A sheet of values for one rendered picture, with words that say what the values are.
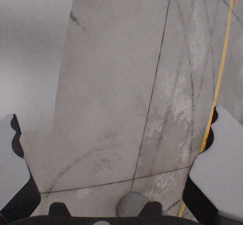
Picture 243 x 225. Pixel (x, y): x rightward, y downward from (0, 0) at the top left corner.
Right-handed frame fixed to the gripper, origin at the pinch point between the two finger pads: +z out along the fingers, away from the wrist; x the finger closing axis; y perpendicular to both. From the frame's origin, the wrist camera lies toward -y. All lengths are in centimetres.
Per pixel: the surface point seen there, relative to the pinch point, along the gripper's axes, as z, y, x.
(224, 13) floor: 229, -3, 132
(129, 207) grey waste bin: 92, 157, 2
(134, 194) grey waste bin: 107, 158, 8
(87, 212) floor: 85, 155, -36
